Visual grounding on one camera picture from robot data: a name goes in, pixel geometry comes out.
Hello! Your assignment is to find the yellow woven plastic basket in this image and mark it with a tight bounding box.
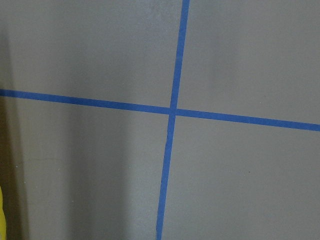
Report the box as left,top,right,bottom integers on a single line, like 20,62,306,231
0,189,7,240

